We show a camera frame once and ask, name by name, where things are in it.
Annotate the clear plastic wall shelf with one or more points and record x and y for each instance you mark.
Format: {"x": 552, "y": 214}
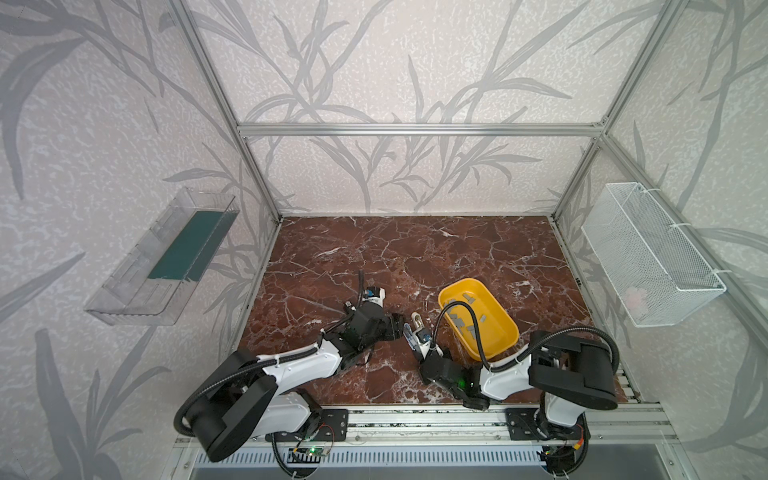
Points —
{"x": 153, "y": 284}

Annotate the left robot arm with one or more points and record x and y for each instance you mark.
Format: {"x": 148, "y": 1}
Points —
{"x": 251, "y": 395}

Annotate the grey slotted cable duct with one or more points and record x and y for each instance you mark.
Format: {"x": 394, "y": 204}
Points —
{"x": 344, "y": 457}

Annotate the small green circuit board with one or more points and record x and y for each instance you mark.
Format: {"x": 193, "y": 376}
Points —
{"x": 311, "y": 454}

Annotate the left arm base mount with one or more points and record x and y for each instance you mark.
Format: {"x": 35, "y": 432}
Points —
{"x": 329, "y": 425}

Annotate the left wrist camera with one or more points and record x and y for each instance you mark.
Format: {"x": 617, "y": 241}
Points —
{"x": 373, "y": 294}

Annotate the yellow plastic tray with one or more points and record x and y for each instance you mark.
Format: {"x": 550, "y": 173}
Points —
{"x": 497, "y": 330}

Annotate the blue mini stapler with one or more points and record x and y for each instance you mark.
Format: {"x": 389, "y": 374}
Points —
{"x": 411, "y": 338}

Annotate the aluminium front rail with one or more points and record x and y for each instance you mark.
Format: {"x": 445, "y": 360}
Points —
{"x": 444, "y": 424}

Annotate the pink object in basket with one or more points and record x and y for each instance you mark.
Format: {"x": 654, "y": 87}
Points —
{"x": 635, "y": 301}

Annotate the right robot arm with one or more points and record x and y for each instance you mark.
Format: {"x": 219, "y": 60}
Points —
{"x": 573, "y": 367}

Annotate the white mini stapler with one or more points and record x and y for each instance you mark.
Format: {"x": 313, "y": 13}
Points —
{"x": 418, "y": 326}

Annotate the white wire mesh basket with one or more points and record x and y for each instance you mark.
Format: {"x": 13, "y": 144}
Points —
{"x": 638, "y": 244}

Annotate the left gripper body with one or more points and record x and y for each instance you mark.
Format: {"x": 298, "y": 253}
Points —
{"x": 366, "y": 303}

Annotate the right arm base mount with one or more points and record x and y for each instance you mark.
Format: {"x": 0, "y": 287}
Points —
{"x": 527, "y": 423}

